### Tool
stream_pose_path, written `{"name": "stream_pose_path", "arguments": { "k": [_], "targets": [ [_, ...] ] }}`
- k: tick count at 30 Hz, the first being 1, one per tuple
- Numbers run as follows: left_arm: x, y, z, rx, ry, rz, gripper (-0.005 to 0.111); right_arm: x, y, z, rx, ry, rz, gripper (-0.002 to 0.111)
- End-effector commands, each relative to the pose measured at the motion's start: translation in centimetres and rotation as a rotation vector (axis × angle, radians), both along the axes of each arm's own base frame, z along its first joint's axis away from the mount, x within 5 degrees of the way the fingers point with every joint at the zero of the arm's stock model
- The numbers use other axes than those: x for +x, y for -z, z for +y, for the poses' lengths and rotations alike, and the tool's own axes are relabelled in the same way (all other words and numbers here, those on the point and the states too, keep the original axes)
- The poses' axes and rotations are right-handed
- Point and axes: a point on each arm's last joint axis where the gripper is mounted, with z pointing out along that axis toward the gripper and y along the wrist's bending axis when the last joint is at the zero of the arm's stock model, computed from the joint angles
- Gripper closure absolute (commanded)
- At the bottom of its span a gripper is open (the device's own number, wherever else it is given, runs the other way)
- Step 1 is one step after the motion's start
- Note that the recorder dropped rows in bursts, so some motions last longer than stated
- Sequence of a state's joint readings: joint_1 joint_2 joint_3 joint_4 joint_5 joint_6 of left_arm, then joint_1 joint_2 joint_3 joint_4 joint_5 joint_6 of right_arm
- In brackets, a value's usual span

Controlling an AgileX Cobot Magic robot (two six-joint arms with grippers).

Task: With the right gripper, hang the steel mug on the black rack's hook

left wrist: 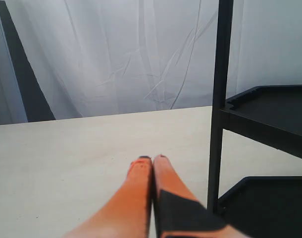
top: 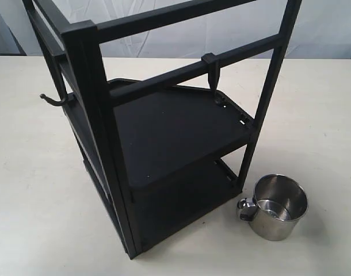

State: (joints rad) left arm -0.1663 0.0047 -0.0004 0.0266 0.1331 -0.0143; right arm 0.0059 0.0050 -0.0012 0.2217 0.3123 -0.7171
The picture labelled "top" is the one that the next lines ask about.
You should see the stainless steel mug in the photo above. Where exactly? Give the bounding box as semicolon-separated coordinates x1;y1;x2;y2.
236;174;308;241

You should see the black front hook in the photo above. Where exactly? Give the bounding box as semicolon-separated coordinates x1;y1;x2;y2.
201;53;220;91

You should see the black side hook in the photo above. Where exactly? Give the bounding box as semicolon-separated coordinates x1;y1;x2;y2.
40;53;77;106

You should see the black metal shelf rack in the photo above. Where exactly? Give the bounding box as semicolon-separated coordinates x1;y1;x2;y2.
23;1;301;258

